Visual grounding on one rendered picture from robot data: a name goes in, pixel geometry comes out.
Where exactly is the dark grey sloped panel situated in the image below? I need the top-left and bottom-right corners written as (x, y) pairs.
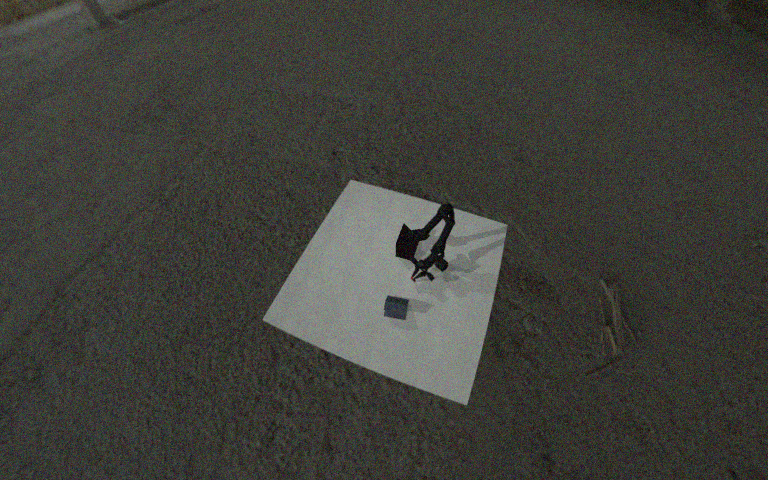
top-left (384, 295), bottom-right (409, 320)

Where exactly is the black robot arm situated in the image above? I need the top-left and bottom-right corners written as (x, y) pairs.
top-left (404, 204), bottom-right (455, 272)

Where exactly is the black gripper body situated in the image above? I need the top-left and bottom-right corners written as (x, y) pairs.
top-left (410, 257), bottom-right (434, 281)

